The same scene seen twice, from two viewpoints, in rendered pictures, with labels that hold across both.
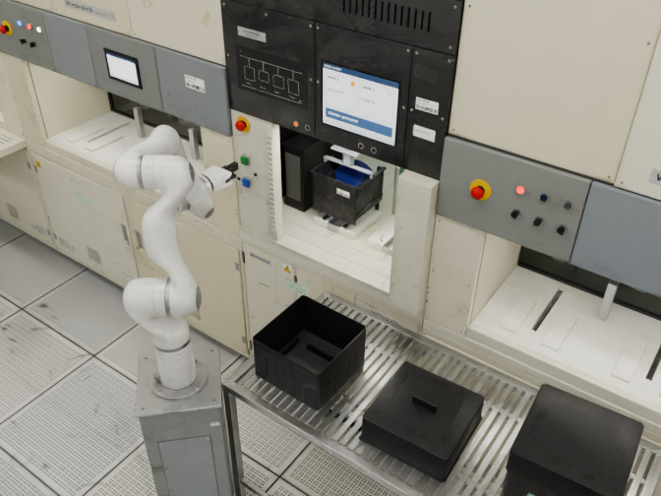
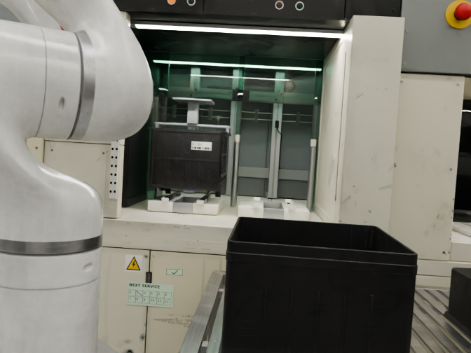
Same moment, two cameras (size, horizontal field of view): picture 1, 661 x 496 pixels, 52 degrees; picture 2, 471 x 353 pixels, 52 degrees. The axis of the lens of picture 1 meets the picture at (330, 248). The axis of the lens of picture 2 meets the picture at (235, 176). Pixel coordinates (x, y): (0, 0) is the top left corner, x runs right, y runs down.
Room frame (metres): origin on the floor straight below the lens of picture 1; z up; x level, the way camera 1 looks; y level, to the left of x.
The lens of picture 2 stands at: (1.01, 0.62, 1.06)
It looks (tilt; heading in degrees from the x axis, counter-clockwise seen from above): 3 degrees down; 328
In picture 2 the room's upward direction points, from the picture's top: 3 degrees clockwise
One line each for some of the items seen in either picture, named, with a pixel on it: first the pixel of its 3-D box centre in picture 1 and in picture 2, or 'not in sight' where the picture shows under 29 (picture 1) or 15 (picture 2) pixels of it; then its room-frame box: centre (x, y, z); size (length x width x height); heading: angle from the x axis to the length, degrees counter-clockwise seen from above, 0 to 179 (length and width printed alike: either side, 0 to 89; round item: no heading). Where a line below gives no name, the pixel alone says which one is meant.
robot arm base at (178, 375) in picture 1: (175, 359); (43, 323); (1.58, 0.51, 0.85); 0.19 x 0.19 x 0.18
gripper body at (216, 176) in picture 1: (213, 178); not in sight; (2.16, 0.43, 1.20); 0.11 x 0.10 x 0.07; 145
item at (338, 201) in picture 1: (347, 181); (190, 150); (2.39, -0.07, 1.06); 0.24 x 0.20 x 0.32; 55
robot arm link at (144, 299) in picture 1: (156, 311); (19, 136); (1.58, 0.54, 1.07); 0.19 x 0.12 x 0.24; 91
